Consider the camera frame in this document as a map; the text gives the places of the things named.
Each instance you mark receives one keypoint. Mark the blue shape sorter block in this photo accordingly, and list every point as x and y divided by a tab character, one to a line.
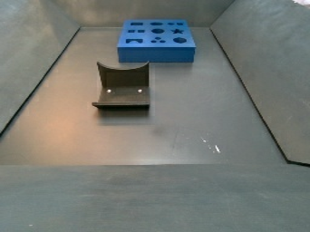
156	40

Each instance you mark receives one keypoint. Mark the black curved holder stand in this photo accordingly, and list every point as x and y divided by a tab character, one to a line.
124	87

